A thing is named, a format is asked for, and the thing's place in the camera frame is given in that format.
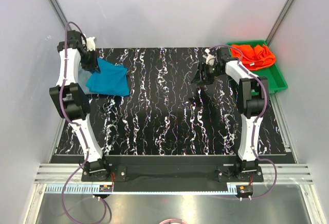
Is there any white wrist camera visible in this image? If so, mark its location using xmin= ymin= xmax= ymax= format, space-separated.
xmin=205 ymin=48 xmax=216 ymax=66
xmin=86 ymin=36 xmax=96 ymax=51

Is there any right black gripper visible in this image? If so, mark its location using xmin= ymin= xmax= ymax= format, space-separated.
xmin=190 ymin=62 xmax=223 ymax=87

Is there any green plastic bin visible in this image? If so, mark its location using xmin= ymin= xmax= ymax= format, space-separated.
xmin=227 ymin=40 xmax=288 ymax=94

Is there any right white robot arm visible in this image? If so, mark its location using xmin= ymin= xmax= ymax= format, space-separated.
xmin=191 ymin=45 xmax=269 ymax=182

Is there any orange t shirt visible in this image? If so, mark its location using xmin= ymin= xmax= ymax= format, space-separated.
xmin=231 ymin=44 xmax=276 ymax=71

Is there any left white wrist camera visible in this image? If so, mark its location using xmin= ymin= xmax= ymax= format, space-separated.
xmin=86 ymin=36 xmax=96 ymax=51

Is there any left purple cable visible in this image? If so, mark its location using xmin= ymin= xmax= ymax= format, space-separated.
xmin=59 ymin=21 xmax=113 ymax=222

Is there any teal blue t shirt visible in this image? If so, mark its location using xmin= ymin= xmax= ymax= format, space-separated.
xmin=86 ymin=58 xmax=130 ymax=97

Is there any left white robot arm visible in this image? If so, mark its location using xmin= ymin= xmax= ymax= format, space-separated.
xmin=49 ymin=30 xmax=111 ymax=181

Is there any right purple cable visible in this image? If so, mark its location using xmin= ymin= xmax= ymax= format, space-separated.
xmin=208 ymin=45 xmax=278 ymax=201

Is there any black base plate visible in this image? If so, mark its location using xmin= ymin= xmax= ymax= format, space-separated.
xmin=81 ymin=154 xmax=264 ymax=193

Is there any purple cable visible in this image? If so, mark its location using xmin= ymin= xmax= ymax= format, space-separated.
xmin=59 ymin=21 xmax=113 ymax=222
xmin=208 ymin=45 xmax=278 ymax=201

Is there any aluminium rail frame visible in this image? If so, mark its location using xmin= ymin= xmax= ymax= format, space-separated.
xmin=23 ymin=163 xmax=326 ymax=223

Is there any black connector box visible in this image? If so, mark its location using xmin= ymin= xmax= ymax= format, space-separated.
xmin=236 ymin=184 xmax=253 ymax=198
xmin=99 ymin=183 xmax=114 ymax=193

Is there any folded grey-blue t shirt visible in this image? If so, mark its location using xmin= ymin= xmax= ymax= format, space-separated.
xmin=78 ymin=66 xmax=92 ymax=95

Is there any left black connector box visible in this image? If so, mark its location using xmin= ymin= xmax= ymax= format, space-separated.
xmin=99 ymin=183 xmax=114 ymax=193

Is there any right black connector box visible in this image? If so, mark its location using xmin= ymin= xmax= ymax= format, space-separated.
xmin=236 ymin=184 xmax=253 ymax=198

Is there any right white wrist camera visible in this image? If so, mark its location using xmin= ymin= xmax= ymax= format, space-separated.
xmin=205 ymin=48 xmax=216 ymax=66

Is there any black marble pattern mat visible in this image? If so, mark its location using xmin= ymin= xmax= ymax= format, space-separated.
xmin=56 ymin=47 xmax=286 ymax=156

